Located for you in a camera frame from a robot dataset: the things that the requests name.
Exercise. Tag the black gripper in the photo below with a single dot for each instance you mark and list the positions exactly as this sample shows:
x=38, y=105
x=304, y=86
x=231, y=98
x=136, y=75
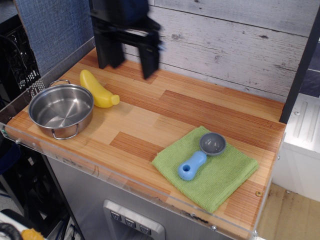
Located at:
x=127, y=22

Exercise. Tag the blue and grey scoop spoon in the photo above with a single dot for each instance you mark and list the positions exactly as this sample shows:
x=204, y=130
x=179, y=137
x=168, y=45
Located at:
x=211, y=144

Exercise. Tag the yellow plastic banana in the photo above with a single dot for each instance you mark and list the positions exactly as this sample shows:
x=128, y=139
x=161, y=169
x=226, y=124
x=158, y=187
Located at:
x=101, y=96

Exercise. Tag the stainless steel pot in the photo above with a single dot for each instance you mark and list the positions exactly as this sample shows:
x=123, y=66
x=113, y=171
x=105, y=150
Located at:
x=62, y=110

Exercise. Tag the black plastic crate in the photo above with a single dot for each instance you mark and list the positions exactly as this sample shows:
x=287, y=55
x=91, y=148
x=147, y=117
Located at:
x=18, y=66

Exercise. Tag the clear acrylic table guard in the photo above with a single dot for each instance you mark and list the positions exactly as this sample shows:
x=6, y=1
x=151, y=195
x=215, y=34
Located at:
x=111, y=160

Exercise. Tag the silver dispenser button panel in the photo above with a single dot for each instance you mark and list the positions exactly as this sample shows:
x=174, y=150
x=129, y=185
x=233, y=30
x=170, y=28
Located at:
x=126, y=224

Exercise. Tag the white ribbed appliance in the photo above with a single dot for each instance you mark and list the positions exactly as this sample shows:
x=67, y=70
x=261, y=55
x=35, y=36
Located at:
x=297, y=168

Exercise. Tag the yellow object at bottom left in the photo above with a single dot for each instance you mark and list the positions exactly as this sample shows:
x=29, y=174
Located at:
x=31, y=234

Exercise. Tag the dark left frame post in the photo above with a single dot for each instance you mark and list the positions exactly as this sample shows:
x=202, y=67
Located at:
x=105, y=51

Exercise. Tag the dark frame post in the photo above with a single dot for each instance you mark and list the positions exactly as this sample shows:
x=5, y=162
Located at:
x=105, y=51
x=301, y=70

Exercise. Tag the dark right frame post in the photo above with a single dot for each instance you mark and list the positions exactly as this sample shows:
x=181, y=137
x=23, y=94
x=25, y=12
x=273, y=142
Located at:
x=301, y=70

